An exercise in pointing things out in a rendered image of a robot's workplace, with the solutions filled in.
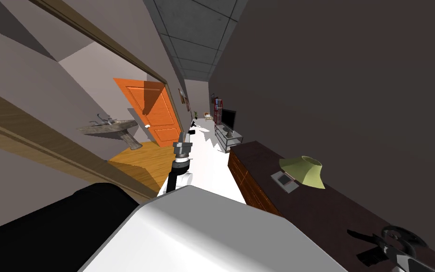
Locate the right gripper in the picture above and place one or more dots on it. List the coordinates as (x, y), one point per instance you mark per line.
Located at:
(372, 256)

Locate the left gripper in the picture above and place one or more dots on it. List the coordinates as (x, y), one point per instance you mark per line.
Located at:
(182, 146)

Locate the small potted plant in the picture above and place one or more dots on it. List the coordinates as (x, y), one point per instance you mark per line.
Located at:
(195, 115)

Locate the small wooden side table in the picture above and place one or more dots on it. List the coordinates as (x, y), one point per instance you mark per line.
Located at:
(208, 116)

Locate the orange panel door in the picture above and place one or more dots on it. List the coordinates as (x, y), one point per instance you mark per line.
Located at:
(157, 113)

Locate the red shelf rack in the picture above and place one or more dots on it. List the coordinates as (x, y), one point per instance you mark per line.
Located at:
(217, 109)

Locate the television on metal stand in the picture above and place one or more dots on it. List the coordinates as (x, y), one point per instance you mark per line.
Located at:
(228, 122)

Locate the dark wooden dresser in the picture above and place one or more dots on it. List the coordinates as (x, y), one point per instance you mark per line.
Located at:
(315, 219)

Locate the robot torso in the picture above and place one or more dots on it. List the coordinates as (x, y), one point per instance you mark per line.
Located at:
(210, 234)

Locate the green lampshade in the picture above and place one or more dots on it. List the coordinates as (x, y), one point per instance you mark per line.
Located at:
(306, 172)

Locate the framed wall picture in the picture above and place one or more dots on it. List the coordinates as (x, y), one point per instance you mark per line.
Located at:
(182, 96)

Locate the grey pedestal sink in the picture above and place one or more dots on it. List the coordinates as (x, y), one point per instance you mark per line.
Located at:
(112, 127)

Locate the grey picture frame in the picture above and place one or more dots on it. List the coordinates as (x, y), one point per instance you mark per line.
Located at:
(284, 180)

